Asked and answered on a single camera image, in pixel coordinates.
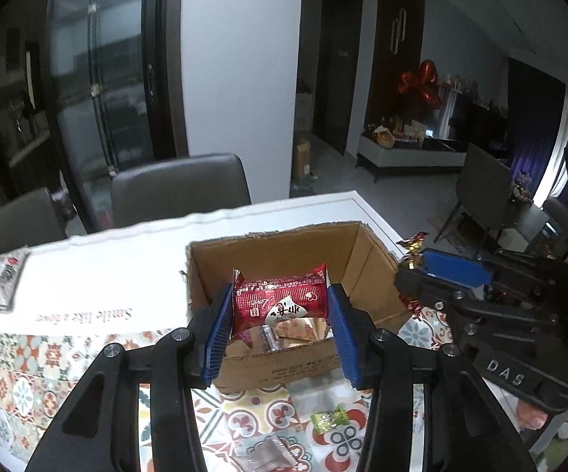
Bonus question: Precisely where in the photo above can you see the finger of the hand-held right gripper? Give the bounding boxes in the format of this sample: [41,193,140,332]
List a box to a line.
[394,267,560,336]
[419,249,568,301]

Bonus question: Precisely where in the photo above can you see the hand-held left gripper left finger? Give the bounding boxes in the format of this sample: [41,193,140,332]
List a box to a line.
[25,282,236,472]

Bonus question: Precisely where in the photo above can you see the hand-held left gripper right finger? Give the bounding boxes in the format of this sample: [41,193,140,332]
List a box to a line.
[326,284,539,472]

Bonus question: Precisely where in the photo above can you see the crinkled gold snack packet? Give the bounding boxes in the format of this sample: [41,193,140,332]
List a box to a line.
[274,317,332,344]

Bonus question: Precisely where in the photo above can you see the gold red candy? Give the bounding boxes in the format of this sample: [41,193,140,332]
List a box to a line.
[396,232,430,269]

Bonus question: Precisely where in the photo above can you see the dark red snack packet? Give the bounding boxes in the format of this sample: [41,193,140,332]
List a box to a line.
[232,262,332,341]

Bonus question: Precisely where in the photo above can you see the person's right hand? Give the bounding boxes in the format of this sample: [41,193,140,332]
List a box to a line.
[515,396,555,436]

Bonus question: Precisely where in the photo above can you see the small green candy packet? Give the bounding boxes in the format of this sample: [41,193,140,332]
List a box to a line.
[310,405,351,434]

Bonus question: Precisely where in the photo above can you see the grey side chair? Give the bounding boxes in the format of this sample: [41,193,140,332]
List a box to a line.
[433,142,551,257]

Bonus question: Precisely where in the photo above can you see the white low cabinet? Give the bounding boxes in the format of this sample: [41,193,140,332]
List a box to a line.
[356,132,467,184]

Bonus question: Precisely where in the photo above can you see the clear snack packet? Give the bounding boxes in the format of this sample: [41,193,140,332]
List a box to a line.
[232,435,298,469]

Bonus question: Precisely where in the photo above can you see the black television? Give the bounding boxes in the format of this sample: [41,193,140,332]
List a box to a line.
[448,94,509,144]

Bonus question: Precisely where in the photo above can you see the grey dining chair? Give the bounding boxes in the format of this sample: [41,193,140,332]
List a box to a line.
[111,153,253,230]
[0,187,69,255]

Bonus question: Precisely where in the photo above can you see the purple white curtain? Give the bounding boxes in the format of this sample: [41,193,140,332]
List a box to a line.
[509,59,568,212]

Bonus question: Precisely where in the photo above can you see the small cardboard box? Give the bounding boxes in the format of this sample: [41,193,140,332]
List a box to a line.
[290,138,313,179]

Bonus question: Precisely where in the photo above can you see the red foil balloons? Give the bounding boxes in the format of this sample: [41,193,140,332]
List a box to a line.
[399,59,445,110]

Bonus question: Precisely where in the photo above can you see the patterned tissue cover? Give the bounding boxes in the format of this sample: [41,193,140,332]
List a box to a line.
[0,245,30,314]

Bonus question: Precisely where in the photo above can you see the dark wooden door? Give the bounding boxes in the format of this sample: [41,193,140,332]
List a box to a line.
[312,0,364,157]

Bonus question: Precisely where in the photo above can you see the dark tall cabinet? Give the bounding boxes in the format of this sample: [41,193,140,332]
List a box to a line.
[364,0,428,129]

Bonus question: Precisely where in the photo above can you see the sliding glass door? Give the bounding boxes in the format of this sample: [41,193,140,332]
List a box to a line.
[0,0,189,234]

